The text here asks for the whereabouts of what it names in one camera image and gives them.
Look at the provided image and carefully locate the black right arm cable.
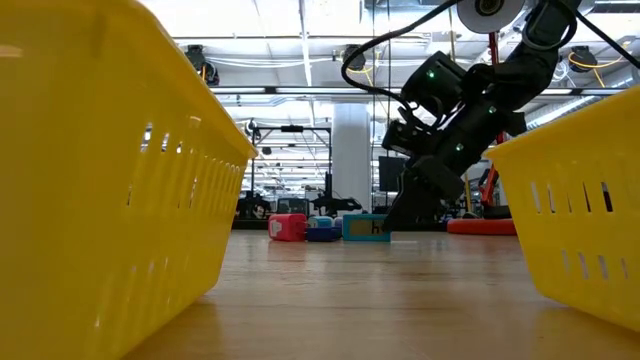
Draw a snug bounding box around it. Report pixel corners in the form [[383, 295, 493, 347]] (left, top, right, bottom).
[[574, 8, 640, 70]]

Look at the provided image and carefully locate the black gantry frame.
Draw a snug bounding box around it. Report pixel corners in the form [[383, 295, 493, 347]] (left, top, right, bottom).
[[249, 124, 334, 201]]

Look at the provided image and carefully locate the pink cube charger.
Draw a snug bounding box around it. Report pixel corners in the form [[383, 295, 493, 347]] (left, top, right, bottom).
[[267, 213, 308, 243]]

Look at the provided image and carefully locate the black right camera cable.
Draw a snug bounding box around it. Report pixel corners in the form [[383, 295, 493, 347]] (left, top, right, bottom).
[[340, 0, 464, 114]]

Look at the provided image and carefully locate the black monitor screen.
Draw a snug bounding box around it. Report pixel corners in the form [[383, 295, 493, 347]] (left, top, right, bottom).
[[378, 155, 409, 194]]

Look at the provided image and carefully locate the yellow plastic basket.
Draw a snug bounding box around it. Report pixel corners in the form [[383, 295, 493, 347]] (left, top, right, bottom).
[[483, 84, 640, 334], [0, 0, 259, 360]]

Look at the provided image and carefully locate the white round pillar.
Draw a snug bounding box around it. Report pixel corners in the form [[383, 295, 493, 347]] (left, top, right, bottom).
[[331, 103, 374, 214]]

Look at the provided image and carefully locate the navy blue eraser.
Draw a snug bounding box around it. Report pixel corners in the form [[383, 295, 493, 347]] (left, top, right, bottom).
[[306, 227, 343, 244]]

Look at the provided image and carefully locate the dark background box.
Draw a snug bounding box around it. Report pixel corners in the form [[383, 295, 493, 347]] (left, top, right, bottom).
[[277, 198, 310, 217]]

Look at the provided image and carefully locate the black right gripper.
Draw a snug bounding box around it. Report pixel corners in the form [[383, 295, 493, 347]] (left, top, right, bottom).
[[383, 102, 527, 232]]

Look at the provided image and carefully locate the teal eraser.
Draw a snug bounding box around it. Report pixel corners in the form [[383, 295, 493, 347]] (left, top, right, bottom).
[[342, 213, 393, 243]]

